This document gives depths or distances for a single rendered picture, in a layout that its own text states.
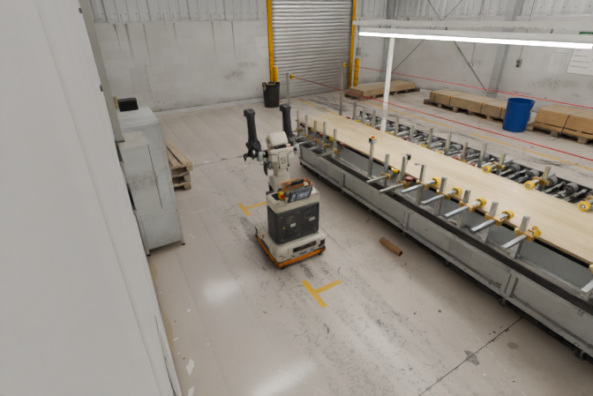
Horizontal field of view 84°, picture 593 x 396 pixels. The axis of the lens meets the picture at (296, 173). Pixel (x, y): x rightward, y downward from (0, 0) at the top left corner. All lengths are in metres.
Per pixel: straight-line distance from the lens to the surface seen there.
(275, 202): 3.37
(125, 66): 9.98
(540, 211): 3.72
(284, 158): 3.57
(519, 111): 9.09
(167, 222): 4.15
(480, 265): 3.86
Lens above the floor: 2.53
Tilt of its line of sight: 26 degrees down
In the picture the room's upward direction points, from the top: 1 degrees counter-clockwise
